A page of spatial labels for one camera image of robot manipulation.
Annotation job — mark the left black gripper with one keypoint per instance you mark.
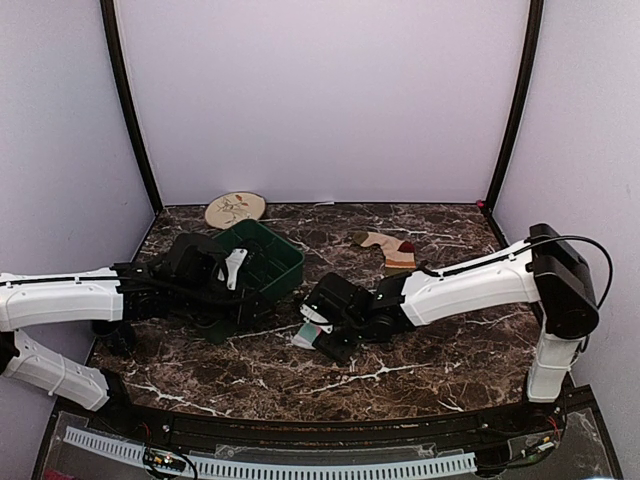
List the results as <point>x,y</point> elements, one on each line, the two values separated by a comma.
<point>247,297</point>

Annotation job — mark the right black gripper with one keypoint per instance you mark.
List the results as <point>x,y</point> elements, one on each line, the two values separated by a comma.
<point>336,351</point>

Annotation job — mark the round embroidered plate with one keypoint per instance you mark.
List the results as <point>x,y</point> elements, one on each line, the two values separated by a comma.
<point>229,209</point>

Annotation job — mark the small green circuit board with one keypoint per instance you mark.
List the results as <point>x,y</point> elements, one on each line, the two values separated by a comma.
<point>163,461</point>

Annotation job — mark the green plastic divider tray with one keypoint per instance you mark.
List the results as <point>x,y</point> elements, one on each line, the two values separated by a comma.
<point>266,268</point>

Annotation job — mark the black frame post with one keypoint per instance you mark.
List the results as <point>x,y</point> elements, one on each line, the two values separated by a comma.
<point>126,101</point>
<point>525,70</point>

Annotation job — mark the striped beige brown sock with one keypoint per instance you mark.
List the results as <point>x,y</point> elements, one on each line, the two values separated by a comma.
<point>399,255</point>

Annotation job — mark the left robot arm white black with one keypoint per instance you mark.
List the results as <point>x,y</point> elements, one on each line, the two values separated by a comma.
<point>116,293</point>

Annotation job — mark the pink sock with green patches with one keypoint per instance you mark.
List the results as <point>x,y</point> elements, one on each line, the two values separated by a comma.
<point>306,336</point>

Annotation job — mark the dark blue cup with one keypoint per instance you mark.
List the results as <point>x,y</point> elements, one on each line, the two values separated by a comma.
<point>118,337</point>

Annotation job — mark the black front table rail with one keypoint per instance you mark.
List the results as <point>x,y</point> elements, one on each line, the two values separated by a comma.
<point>482,429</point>

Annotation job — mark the black right frame post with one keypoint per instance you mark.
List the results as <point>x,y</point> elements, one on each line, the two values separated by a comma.
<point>525,70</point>

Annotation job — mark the black left frame post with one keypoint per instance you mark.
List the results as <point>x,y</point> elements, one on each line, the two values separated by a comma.
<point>126,101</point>

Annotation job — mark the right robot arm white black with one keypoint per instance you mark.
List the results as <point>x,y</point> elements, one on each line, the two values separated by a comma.
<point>542,269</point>

